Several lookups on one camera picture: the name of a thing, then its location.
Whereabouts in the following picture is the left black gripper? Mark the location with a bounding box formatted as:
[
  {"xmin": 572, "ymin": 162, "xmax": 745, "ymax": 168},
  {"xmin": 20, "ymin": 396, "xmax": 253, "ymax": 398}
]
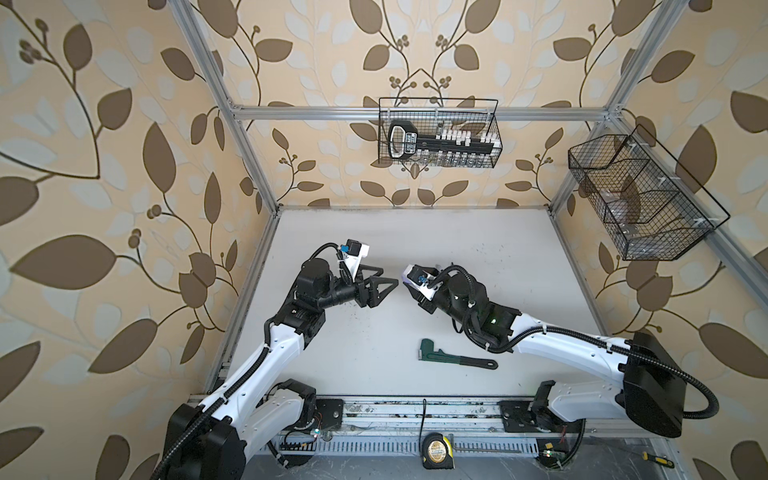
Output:
[{"xmin": 314, "ymin": 262, "xmax": 396, "ymax": 313}]

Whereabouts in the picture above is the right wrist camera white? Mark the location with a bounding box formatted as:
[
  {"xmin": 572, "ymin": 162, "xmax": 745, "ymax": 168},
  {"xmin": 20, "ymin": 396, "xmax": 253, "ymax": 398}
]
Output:
[{"xmin": 401, "ymin": 264, "xmax": 440, "ymax": 301}]

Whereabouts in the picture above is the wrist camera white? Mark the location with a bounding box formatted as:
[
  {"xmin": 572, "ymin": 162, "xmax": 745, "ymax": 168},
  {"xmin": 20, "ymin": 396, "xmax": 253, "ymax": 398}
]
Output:
[
  {"xmin": 337, "ymin": 239, "xmax": 370, "ymax": 283},
  {"xmin": 401, "ymin": 264, "xmax": 440, "ymax": 301}
]

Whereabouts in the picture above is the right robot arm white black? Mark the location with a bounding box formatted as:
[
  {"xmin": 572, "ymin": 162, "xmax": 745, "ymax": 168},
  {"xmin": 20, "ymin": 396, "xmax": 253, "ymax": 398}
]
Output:
[{"xmin": 402, "ymin": 264, "xmax": 720, "ymax": 438}]

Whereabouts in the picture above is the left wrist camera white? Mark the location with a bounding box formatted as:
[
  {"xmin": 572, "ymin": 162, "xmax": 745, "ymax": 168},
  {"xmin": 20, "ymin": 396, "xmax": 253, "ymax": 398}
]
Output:
[{"xmin": 337, "ymin": 239, "xmax": 370, "ymax": 283}]

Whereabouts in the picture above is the back wire basket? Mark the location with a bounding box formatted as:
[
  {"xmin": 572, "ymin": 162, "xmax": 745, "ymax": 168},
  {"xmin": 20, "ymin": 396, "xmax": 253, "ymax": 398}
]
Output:
[{"xmin": 377, "ymin": 96, "xmax": 503, "ymax": 169}]

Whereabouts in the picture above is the right wire basket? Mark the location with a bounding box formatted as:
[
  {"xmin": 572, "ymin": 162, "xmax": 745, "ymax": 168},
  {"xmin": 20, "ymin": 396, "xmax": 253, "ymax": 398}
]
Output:
[{"xmin": 568, "ymin": 124, "xmax": 731, "ymax": 261}]

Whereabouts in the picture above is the black socket set holder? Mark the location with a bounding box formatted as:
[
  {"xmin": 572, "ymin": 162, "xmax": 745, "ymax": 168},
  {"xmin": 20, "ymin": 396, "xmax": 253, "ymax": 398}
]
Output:
[{"xmin": 384, "ymin": 120, "xmax": 502, "ymax": 162}]

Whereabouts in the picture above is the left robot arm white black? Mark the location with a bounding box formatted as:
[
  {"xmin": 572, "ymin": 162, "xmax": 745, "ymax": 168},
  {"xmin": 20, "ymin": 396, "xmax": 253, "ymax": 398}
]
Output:
[{"xmin": 151, "ymin": 240, "xmax": 398, "ymax": 479}]

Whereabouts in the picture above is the yellow black tape measure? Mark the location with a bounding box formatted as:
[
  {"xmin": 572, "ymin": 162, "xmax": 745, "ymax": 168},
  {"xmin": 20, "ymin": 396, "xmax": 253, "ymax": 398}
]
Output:
[{"xmin": 420, "ymin": 432, "xmax": 455, "ymax": 470}]

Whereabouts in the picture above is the green black pipe wrench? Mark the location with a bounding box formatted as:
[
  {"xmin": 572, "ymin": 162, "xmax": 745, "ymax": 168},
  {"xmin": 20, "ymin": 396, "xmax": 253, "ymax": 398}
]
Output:
[{"xmin": 418, "ymin": 338, "xmax": 499, "ymax": 370}]

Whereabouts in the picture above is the wire basket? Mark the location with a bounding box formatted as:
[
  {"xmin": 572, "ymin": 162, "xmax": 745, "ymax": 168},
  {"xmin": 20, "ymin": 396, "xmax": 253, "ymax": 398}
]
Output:
[
  {"xmin": 377, "ymin": 96, "xmax": 503, "ymax": 169},
  {"xmin": 568, "ymin": 124, "xmax": 731, "ymax": 261}
]

